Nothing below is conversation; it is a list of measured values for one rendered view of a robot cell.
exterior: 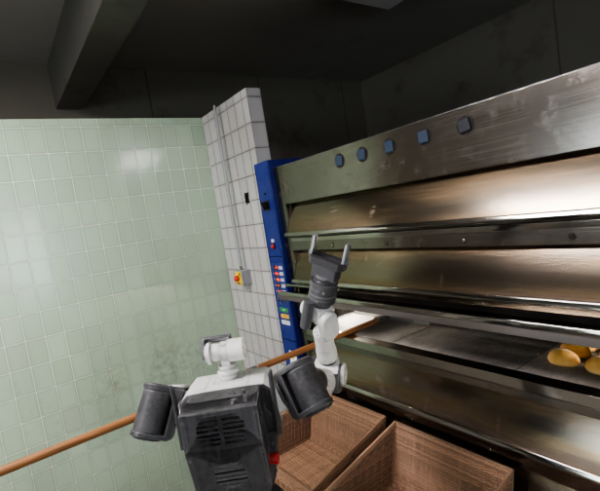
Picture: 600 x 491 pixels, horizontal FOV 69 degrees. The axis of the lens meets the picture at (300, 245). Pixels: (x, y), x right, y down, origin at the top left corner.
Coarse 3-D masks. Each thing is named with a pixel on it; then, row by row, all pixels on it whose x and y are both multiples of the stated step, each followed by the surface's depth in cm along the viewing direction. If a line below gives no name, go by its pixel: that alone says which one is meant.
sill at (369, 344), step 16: (352, 336) 218; (384, 352) 196; (400, 352) 188; (416, 352) 183; (432, 352) 180; (448, 368) 168; (464, 368) 162; (480, 368) 157; (496, 368) 155; (512, 384) 147; (528, 384) 142; (544, 384) 138; (560, 384) 136; (576, 384) 135; (576, 400) 131; (592, 400) 127
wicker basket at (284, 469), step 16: (336, 400) 226; (336, 416) 225; (352, 416) 216; (368, 416) 207; (384, 416) 199; (304, 432) 238; (320, 432) 234; (336, 432) 224; (352, 432) 215; (368, 432) 193; (288, 448) 232; (304, 448) 231; (320, 448) 229; (352, 448) 187; (288, 464) 219; (304, 464) 217; (320, 464) 215; (336, 464) 182; (288, 480) 186; (304, 480) 204; (320, 480) 177
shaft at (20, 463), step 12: (360, 324) 225; (372, 324) 230; (336, 336) 215; (300, 348) 203; (312, 348) 206; (276, 360) 194; (120, 420) 157; (132, 420) 158; (96, 432) 152; (108, 432) 154; (60, 444) 145; (72, 444) 147; (36, 456) 141; (48, 456) 143; (0, 468) 136; (12, 468) 137
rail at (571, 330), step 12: (336, 300) 194; (348, 300) 188; (408, 312) 160; (420, 312) 156; (432, 312) 151; (444, 312) 147; (504, 324) 130; (516, 324) 126; (528, 324) 124; (540, 324) 121; (552, 324) 119; (588, 336) 111
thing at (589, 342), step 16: (336, 304) 194; (400, 304) 182; (416, 304) 180; (416, 320) 157; (432, 320) 151; (448, 320) 146; (528, 320) 138; (544, 320) 137; (528, 336) 124; (544, 336) 120; (560, 336) 117; (576, 336) 113
